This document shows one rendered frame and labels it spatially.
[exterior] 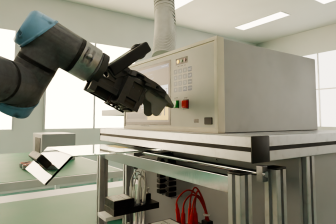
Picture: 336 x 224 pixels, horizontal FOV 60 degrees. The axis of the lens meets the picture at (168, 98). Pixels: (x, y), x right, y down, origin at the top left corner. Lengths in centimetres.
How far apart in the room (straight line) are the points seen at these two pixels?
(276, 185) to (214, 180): 11
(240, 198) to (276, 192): 10
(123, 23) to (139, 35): 41
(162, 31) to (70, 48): 155
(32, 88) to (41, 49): 7
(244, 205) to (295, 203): 16
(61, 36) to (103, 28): 537
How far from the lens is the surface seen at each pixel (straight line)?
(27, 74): 56
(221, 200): 80
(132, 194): 92
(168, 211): 100
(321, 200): 74
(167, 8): 224
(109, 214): 89
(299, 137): 63
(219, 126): 61
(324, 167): 74
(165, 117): 76
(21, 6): 563
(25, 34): 58
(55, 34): 58
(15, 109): 59
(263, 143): 54
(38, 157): 75
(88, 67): 59
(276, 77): 77
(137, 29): 629
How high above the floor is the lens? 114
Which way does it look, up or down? 4 degrees up
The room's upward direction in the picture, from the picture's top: straight up
